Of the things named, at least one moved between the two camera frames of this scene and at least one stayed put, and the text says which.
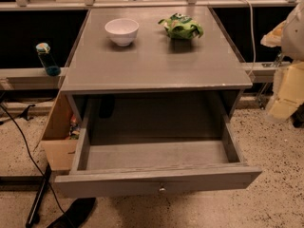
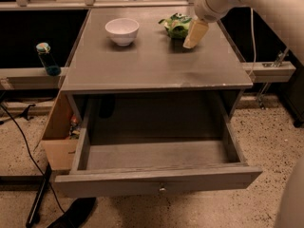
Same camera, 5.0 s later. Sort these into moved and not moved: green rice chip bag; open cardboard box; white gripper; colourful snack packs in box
Moved: white gripper
Not moved: colourful snack packs in box; green rice chip bag; open cardboard box
